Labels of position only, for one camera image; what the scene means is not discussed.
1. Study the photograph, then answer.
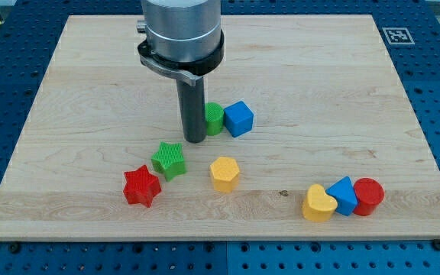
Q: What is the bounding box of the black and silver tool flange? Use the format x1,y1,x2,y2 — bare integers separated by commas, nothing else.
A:
137,31,225,86

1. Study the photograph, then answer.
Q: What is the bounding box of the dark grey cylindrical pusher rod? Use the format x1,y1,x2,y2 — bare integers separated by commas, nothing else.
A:
176,77,206,143

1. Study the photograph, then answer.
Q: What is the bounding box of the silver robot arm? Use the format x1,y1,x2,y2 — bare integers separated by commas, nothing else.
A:
137,0,225,143

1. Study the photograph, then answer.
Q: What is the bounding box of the green star block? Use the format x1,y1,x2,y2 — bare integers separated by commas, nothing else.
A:
151,141,186,182

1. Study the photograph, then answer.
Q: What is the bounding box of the red star block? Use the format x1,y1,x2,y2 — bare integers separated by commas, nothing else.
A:
123,165,162,208

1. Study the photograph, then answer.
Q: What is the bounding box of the green cylinder block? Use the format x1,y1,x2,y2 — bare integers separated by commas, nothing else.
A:
205,102,224,136

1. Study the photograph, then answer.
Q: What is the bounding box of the blue cube block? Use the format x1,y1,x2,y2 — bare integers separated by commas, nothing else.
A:
224,101,254,138

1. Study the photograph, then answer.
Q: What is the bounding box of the yellow hexagon block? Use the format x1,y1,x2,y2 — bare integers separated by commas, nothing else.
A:
209,157,240,193

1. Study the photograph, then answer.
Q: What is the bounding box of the light wooden board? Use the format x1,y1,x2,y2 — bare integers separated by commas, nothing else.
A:
0,15,440,242

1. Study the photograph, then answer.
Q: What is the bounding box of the yellow heart block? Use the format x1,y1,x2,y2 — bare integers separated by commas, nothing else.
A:
302,184,338,222

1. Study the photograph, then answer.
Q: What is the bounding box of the blue triangle block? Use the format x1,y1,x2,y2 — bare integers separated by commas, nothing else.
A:
326,176,358,216

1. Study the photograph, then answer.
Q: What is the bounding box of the red cylinder block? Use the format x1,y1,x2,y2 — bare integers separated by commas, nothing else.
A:
353,178,385,216

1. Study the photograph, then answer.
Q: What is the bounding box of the white fiducial marker tag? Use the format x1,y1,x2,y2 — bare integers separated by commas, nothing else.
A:
382,27,415,45

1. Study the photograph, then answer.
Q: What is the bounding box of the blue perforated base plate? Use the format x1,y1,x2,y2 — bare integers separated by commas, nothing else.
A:
0,0,440,274

